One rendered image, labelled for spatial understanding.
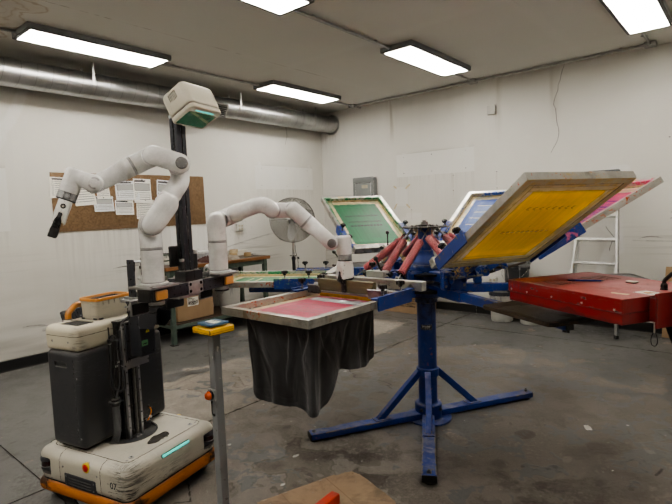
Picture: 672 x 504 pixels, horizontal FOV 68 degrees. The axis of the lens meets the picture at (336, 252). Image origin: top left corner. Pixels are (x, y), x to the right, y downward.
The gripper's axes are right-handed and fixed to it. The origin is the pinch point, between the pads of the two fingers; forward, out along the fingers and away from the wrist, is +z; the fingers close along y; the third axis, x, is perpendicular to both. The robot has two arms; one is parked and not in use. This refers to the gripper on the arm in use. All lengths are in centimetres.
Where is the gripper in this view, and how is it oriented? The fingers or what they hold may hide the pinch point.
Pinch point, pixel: (346, 288)
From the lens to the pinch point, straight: 268.0
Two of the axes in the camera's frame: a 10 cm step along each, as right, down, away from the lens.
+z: 0.4, 10.0, 0.8
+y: -6.5, 0.9, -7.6
